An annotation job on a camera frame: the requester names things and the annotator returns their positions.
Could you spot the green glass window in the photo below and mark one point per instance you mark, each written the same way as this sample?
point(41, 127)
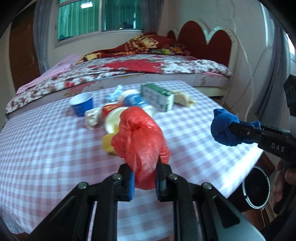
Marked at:
point(81, 20)

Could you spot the yellow plastic wrapper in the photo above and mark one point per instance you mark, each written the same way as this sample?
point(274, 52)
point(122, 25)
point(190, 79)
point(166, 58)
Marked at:
point(107, 143)

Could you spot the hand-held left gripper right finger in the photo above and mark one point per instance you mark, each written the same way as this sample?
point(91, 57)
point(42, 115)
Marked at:
point(158, 185)

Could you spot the blue paper cup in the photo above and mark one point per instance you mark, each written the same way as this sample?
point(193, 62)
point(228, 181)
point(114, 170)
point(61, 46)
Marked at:
point(81, 107)

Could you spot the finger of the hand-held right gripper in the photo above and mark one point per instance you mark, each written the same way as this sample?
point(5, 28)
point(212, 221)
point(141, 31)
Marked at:
point(245, 132)
point(275, 129)

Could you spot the grey curtain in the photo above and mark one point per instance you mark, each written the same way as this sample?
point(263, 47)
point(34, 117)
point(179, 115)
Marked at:
point(281, 51)
point(41, 34)
point(152, 16)

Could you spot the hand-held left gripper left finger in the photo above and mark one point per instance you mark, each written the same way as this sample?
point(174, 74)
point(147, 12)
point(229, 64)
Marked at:
point(131, 183)

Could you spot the bright side window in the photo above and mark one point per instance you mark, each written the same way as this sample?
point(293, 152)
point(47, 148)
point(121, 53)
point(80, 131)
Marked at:
point(291, 45)

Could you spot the red plastic bag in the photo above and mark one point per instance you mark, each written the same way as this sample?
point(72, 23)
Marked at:
point(138, 143)

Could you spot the pink bed sheet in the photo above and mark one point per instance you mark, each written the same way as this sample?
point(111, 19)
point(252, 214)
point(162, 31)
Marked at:
point(57, 69)

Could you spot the floral bedspread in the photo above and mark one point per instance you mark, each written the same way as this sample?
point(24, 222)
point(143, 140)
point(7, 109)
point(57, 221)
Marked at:
point(173, 66)

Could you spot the blue cloth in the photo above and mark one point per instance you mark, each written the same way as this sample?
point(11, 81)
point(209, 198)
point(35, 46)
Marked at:
point(222, 129)

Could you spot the black bin with metal rim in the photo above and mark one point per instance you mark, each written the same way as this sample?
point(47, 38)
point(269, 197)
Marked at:
point(256, 185)

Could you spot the red printed blanket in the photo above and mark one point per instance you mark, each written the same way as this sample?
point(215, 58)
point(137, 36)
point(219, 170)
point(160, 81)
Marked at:
point(138, 45)

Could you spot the green white carton box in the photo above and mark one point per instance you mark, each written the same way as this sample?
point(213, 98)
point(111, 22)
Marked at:
point(155, 98)

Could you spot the red white scalloped headboard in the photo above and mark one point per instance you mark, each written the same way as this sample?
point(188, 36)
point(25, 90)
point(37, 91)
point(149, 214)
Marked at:
point(196, 39)

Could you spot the brown wooden door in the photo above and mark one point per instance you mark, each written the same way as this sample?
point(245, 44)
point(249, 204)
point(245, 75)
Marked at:
point(23, 58)

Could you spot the tan paper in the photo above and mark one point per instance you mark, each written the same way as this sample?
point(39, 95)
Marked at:
point(183, 99)

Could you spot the red yellow paper cup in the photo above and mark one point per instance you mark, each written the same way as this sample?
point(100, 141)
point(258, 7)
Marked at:
point(111, 115)

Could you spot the white bed frame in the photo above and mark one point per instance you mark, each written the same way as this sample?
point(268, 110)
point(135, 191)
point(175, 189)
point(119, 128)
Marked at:
point(212, 91)

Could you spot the crumpled blue white tissue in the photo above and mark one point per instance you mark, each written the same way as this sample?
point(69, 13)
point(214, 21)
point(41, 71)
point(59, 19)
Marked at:
point(114, 95)

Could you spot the white blue plastic bottle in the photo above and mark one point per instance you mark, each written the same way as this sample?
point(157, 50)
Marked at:
point(134, 100)

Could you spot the cream paper napkin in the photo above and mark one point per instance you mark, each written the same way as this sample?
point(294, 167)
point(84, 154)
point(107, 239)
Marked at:
point(92, 118)

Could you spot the person's right hand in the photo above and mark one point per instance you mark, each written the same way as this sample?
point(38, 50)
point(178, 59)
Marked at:
point(279, 180)

